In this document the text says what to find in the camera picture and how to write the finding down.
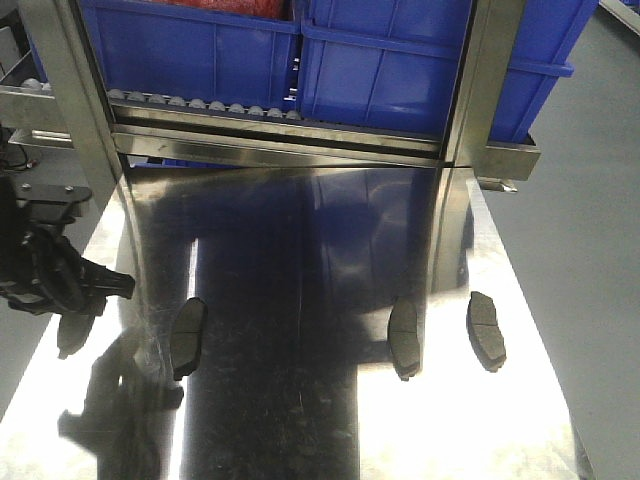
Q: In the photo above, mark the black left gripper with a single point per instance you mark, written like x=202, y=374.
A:
x=41, y=271

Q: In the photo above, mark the stainless steel rack frame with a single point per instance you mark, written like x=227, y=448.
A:
x=77, y=114

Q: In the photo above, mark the brake pad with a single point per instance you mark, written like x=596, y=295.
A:
x=72, y=334
x=484, y=332
x=402, y=338
x=186, y=338

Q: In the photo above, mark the blue plastic crate left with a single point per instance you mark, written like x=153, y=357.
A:
x=174, y=50

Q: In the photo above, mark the large blue plastic crate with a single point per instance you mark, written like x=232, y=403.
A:
x=392, y=64

